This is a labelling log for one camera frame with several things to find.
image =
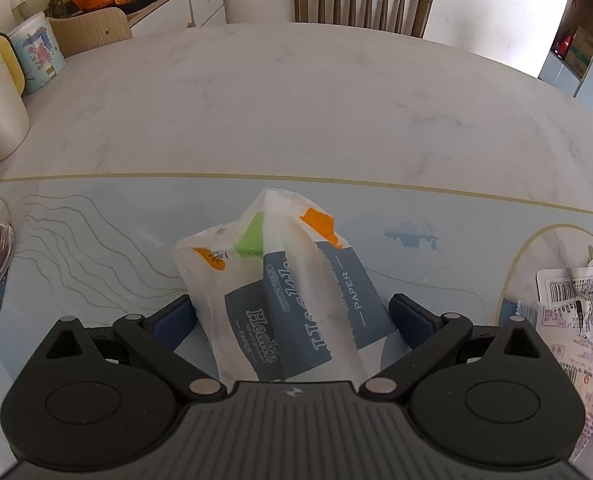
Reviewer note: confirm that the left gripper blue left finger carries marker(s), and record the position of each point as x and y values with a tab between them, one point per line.
174	323

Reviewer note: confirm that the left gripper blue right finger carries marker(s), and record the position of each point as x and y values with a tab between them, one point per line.
414	323

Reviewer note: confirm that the tissue paper pack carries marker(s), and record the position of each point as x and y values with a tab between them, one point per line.
283	298

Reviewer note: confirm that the pink printed snack bag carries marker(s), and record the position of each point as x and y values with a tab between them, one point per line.
575	355

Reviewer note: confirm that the white printed bucket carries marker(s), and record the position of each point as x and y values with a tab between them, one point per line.
38	52

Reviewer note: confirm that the small wooden chair back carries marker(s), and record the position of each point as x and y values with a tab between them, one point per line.
90	30

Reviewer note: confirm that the white drawer cabinet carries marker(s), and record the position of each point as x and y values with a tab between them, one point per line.
175	15

